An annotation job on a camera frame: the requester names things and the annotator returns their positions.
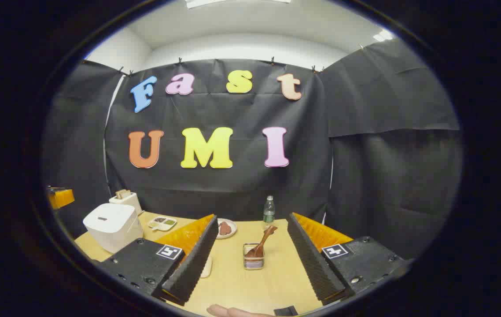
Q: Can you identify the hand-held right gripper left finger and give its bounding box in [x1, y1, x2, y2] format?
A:
[99, 214, 218, 306]

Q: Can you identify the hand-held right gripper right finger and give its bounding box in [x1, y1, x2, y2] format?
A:
[287, 212, 412, 305]

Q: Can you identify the wooden spoon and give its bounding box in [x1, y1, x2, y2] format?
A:
[245, 225, 278, 258]

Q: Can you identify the white rice cooker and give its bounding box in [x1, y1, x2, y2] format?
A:
[83, 203, 144, 254]

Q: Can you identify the white divided condiment dish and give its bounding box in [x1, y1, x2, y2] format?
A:
[147, 216, 177, 232]

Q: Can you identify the white round plate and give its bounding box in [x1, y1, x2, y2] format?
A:
[216, 219, 237, 239]

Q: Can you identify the clear plastic bottle green label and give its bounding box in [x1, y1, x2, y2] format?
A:
[263, 195, 276, 229]

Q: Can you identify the white toaster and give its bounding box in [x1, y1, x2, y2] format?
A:
[109, 189, 143, 216]

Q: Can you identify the black backdrop cloth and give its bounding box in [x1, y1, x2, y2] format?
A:
[44, 37, 463, 260]

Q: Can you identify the row of black cloth clips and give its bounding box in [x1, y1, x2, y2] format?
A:
[118, 43, 365, 76]

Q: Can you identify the long ceiling light panel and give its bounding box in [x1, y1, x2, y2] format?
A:
[187, 0, 291, 8]

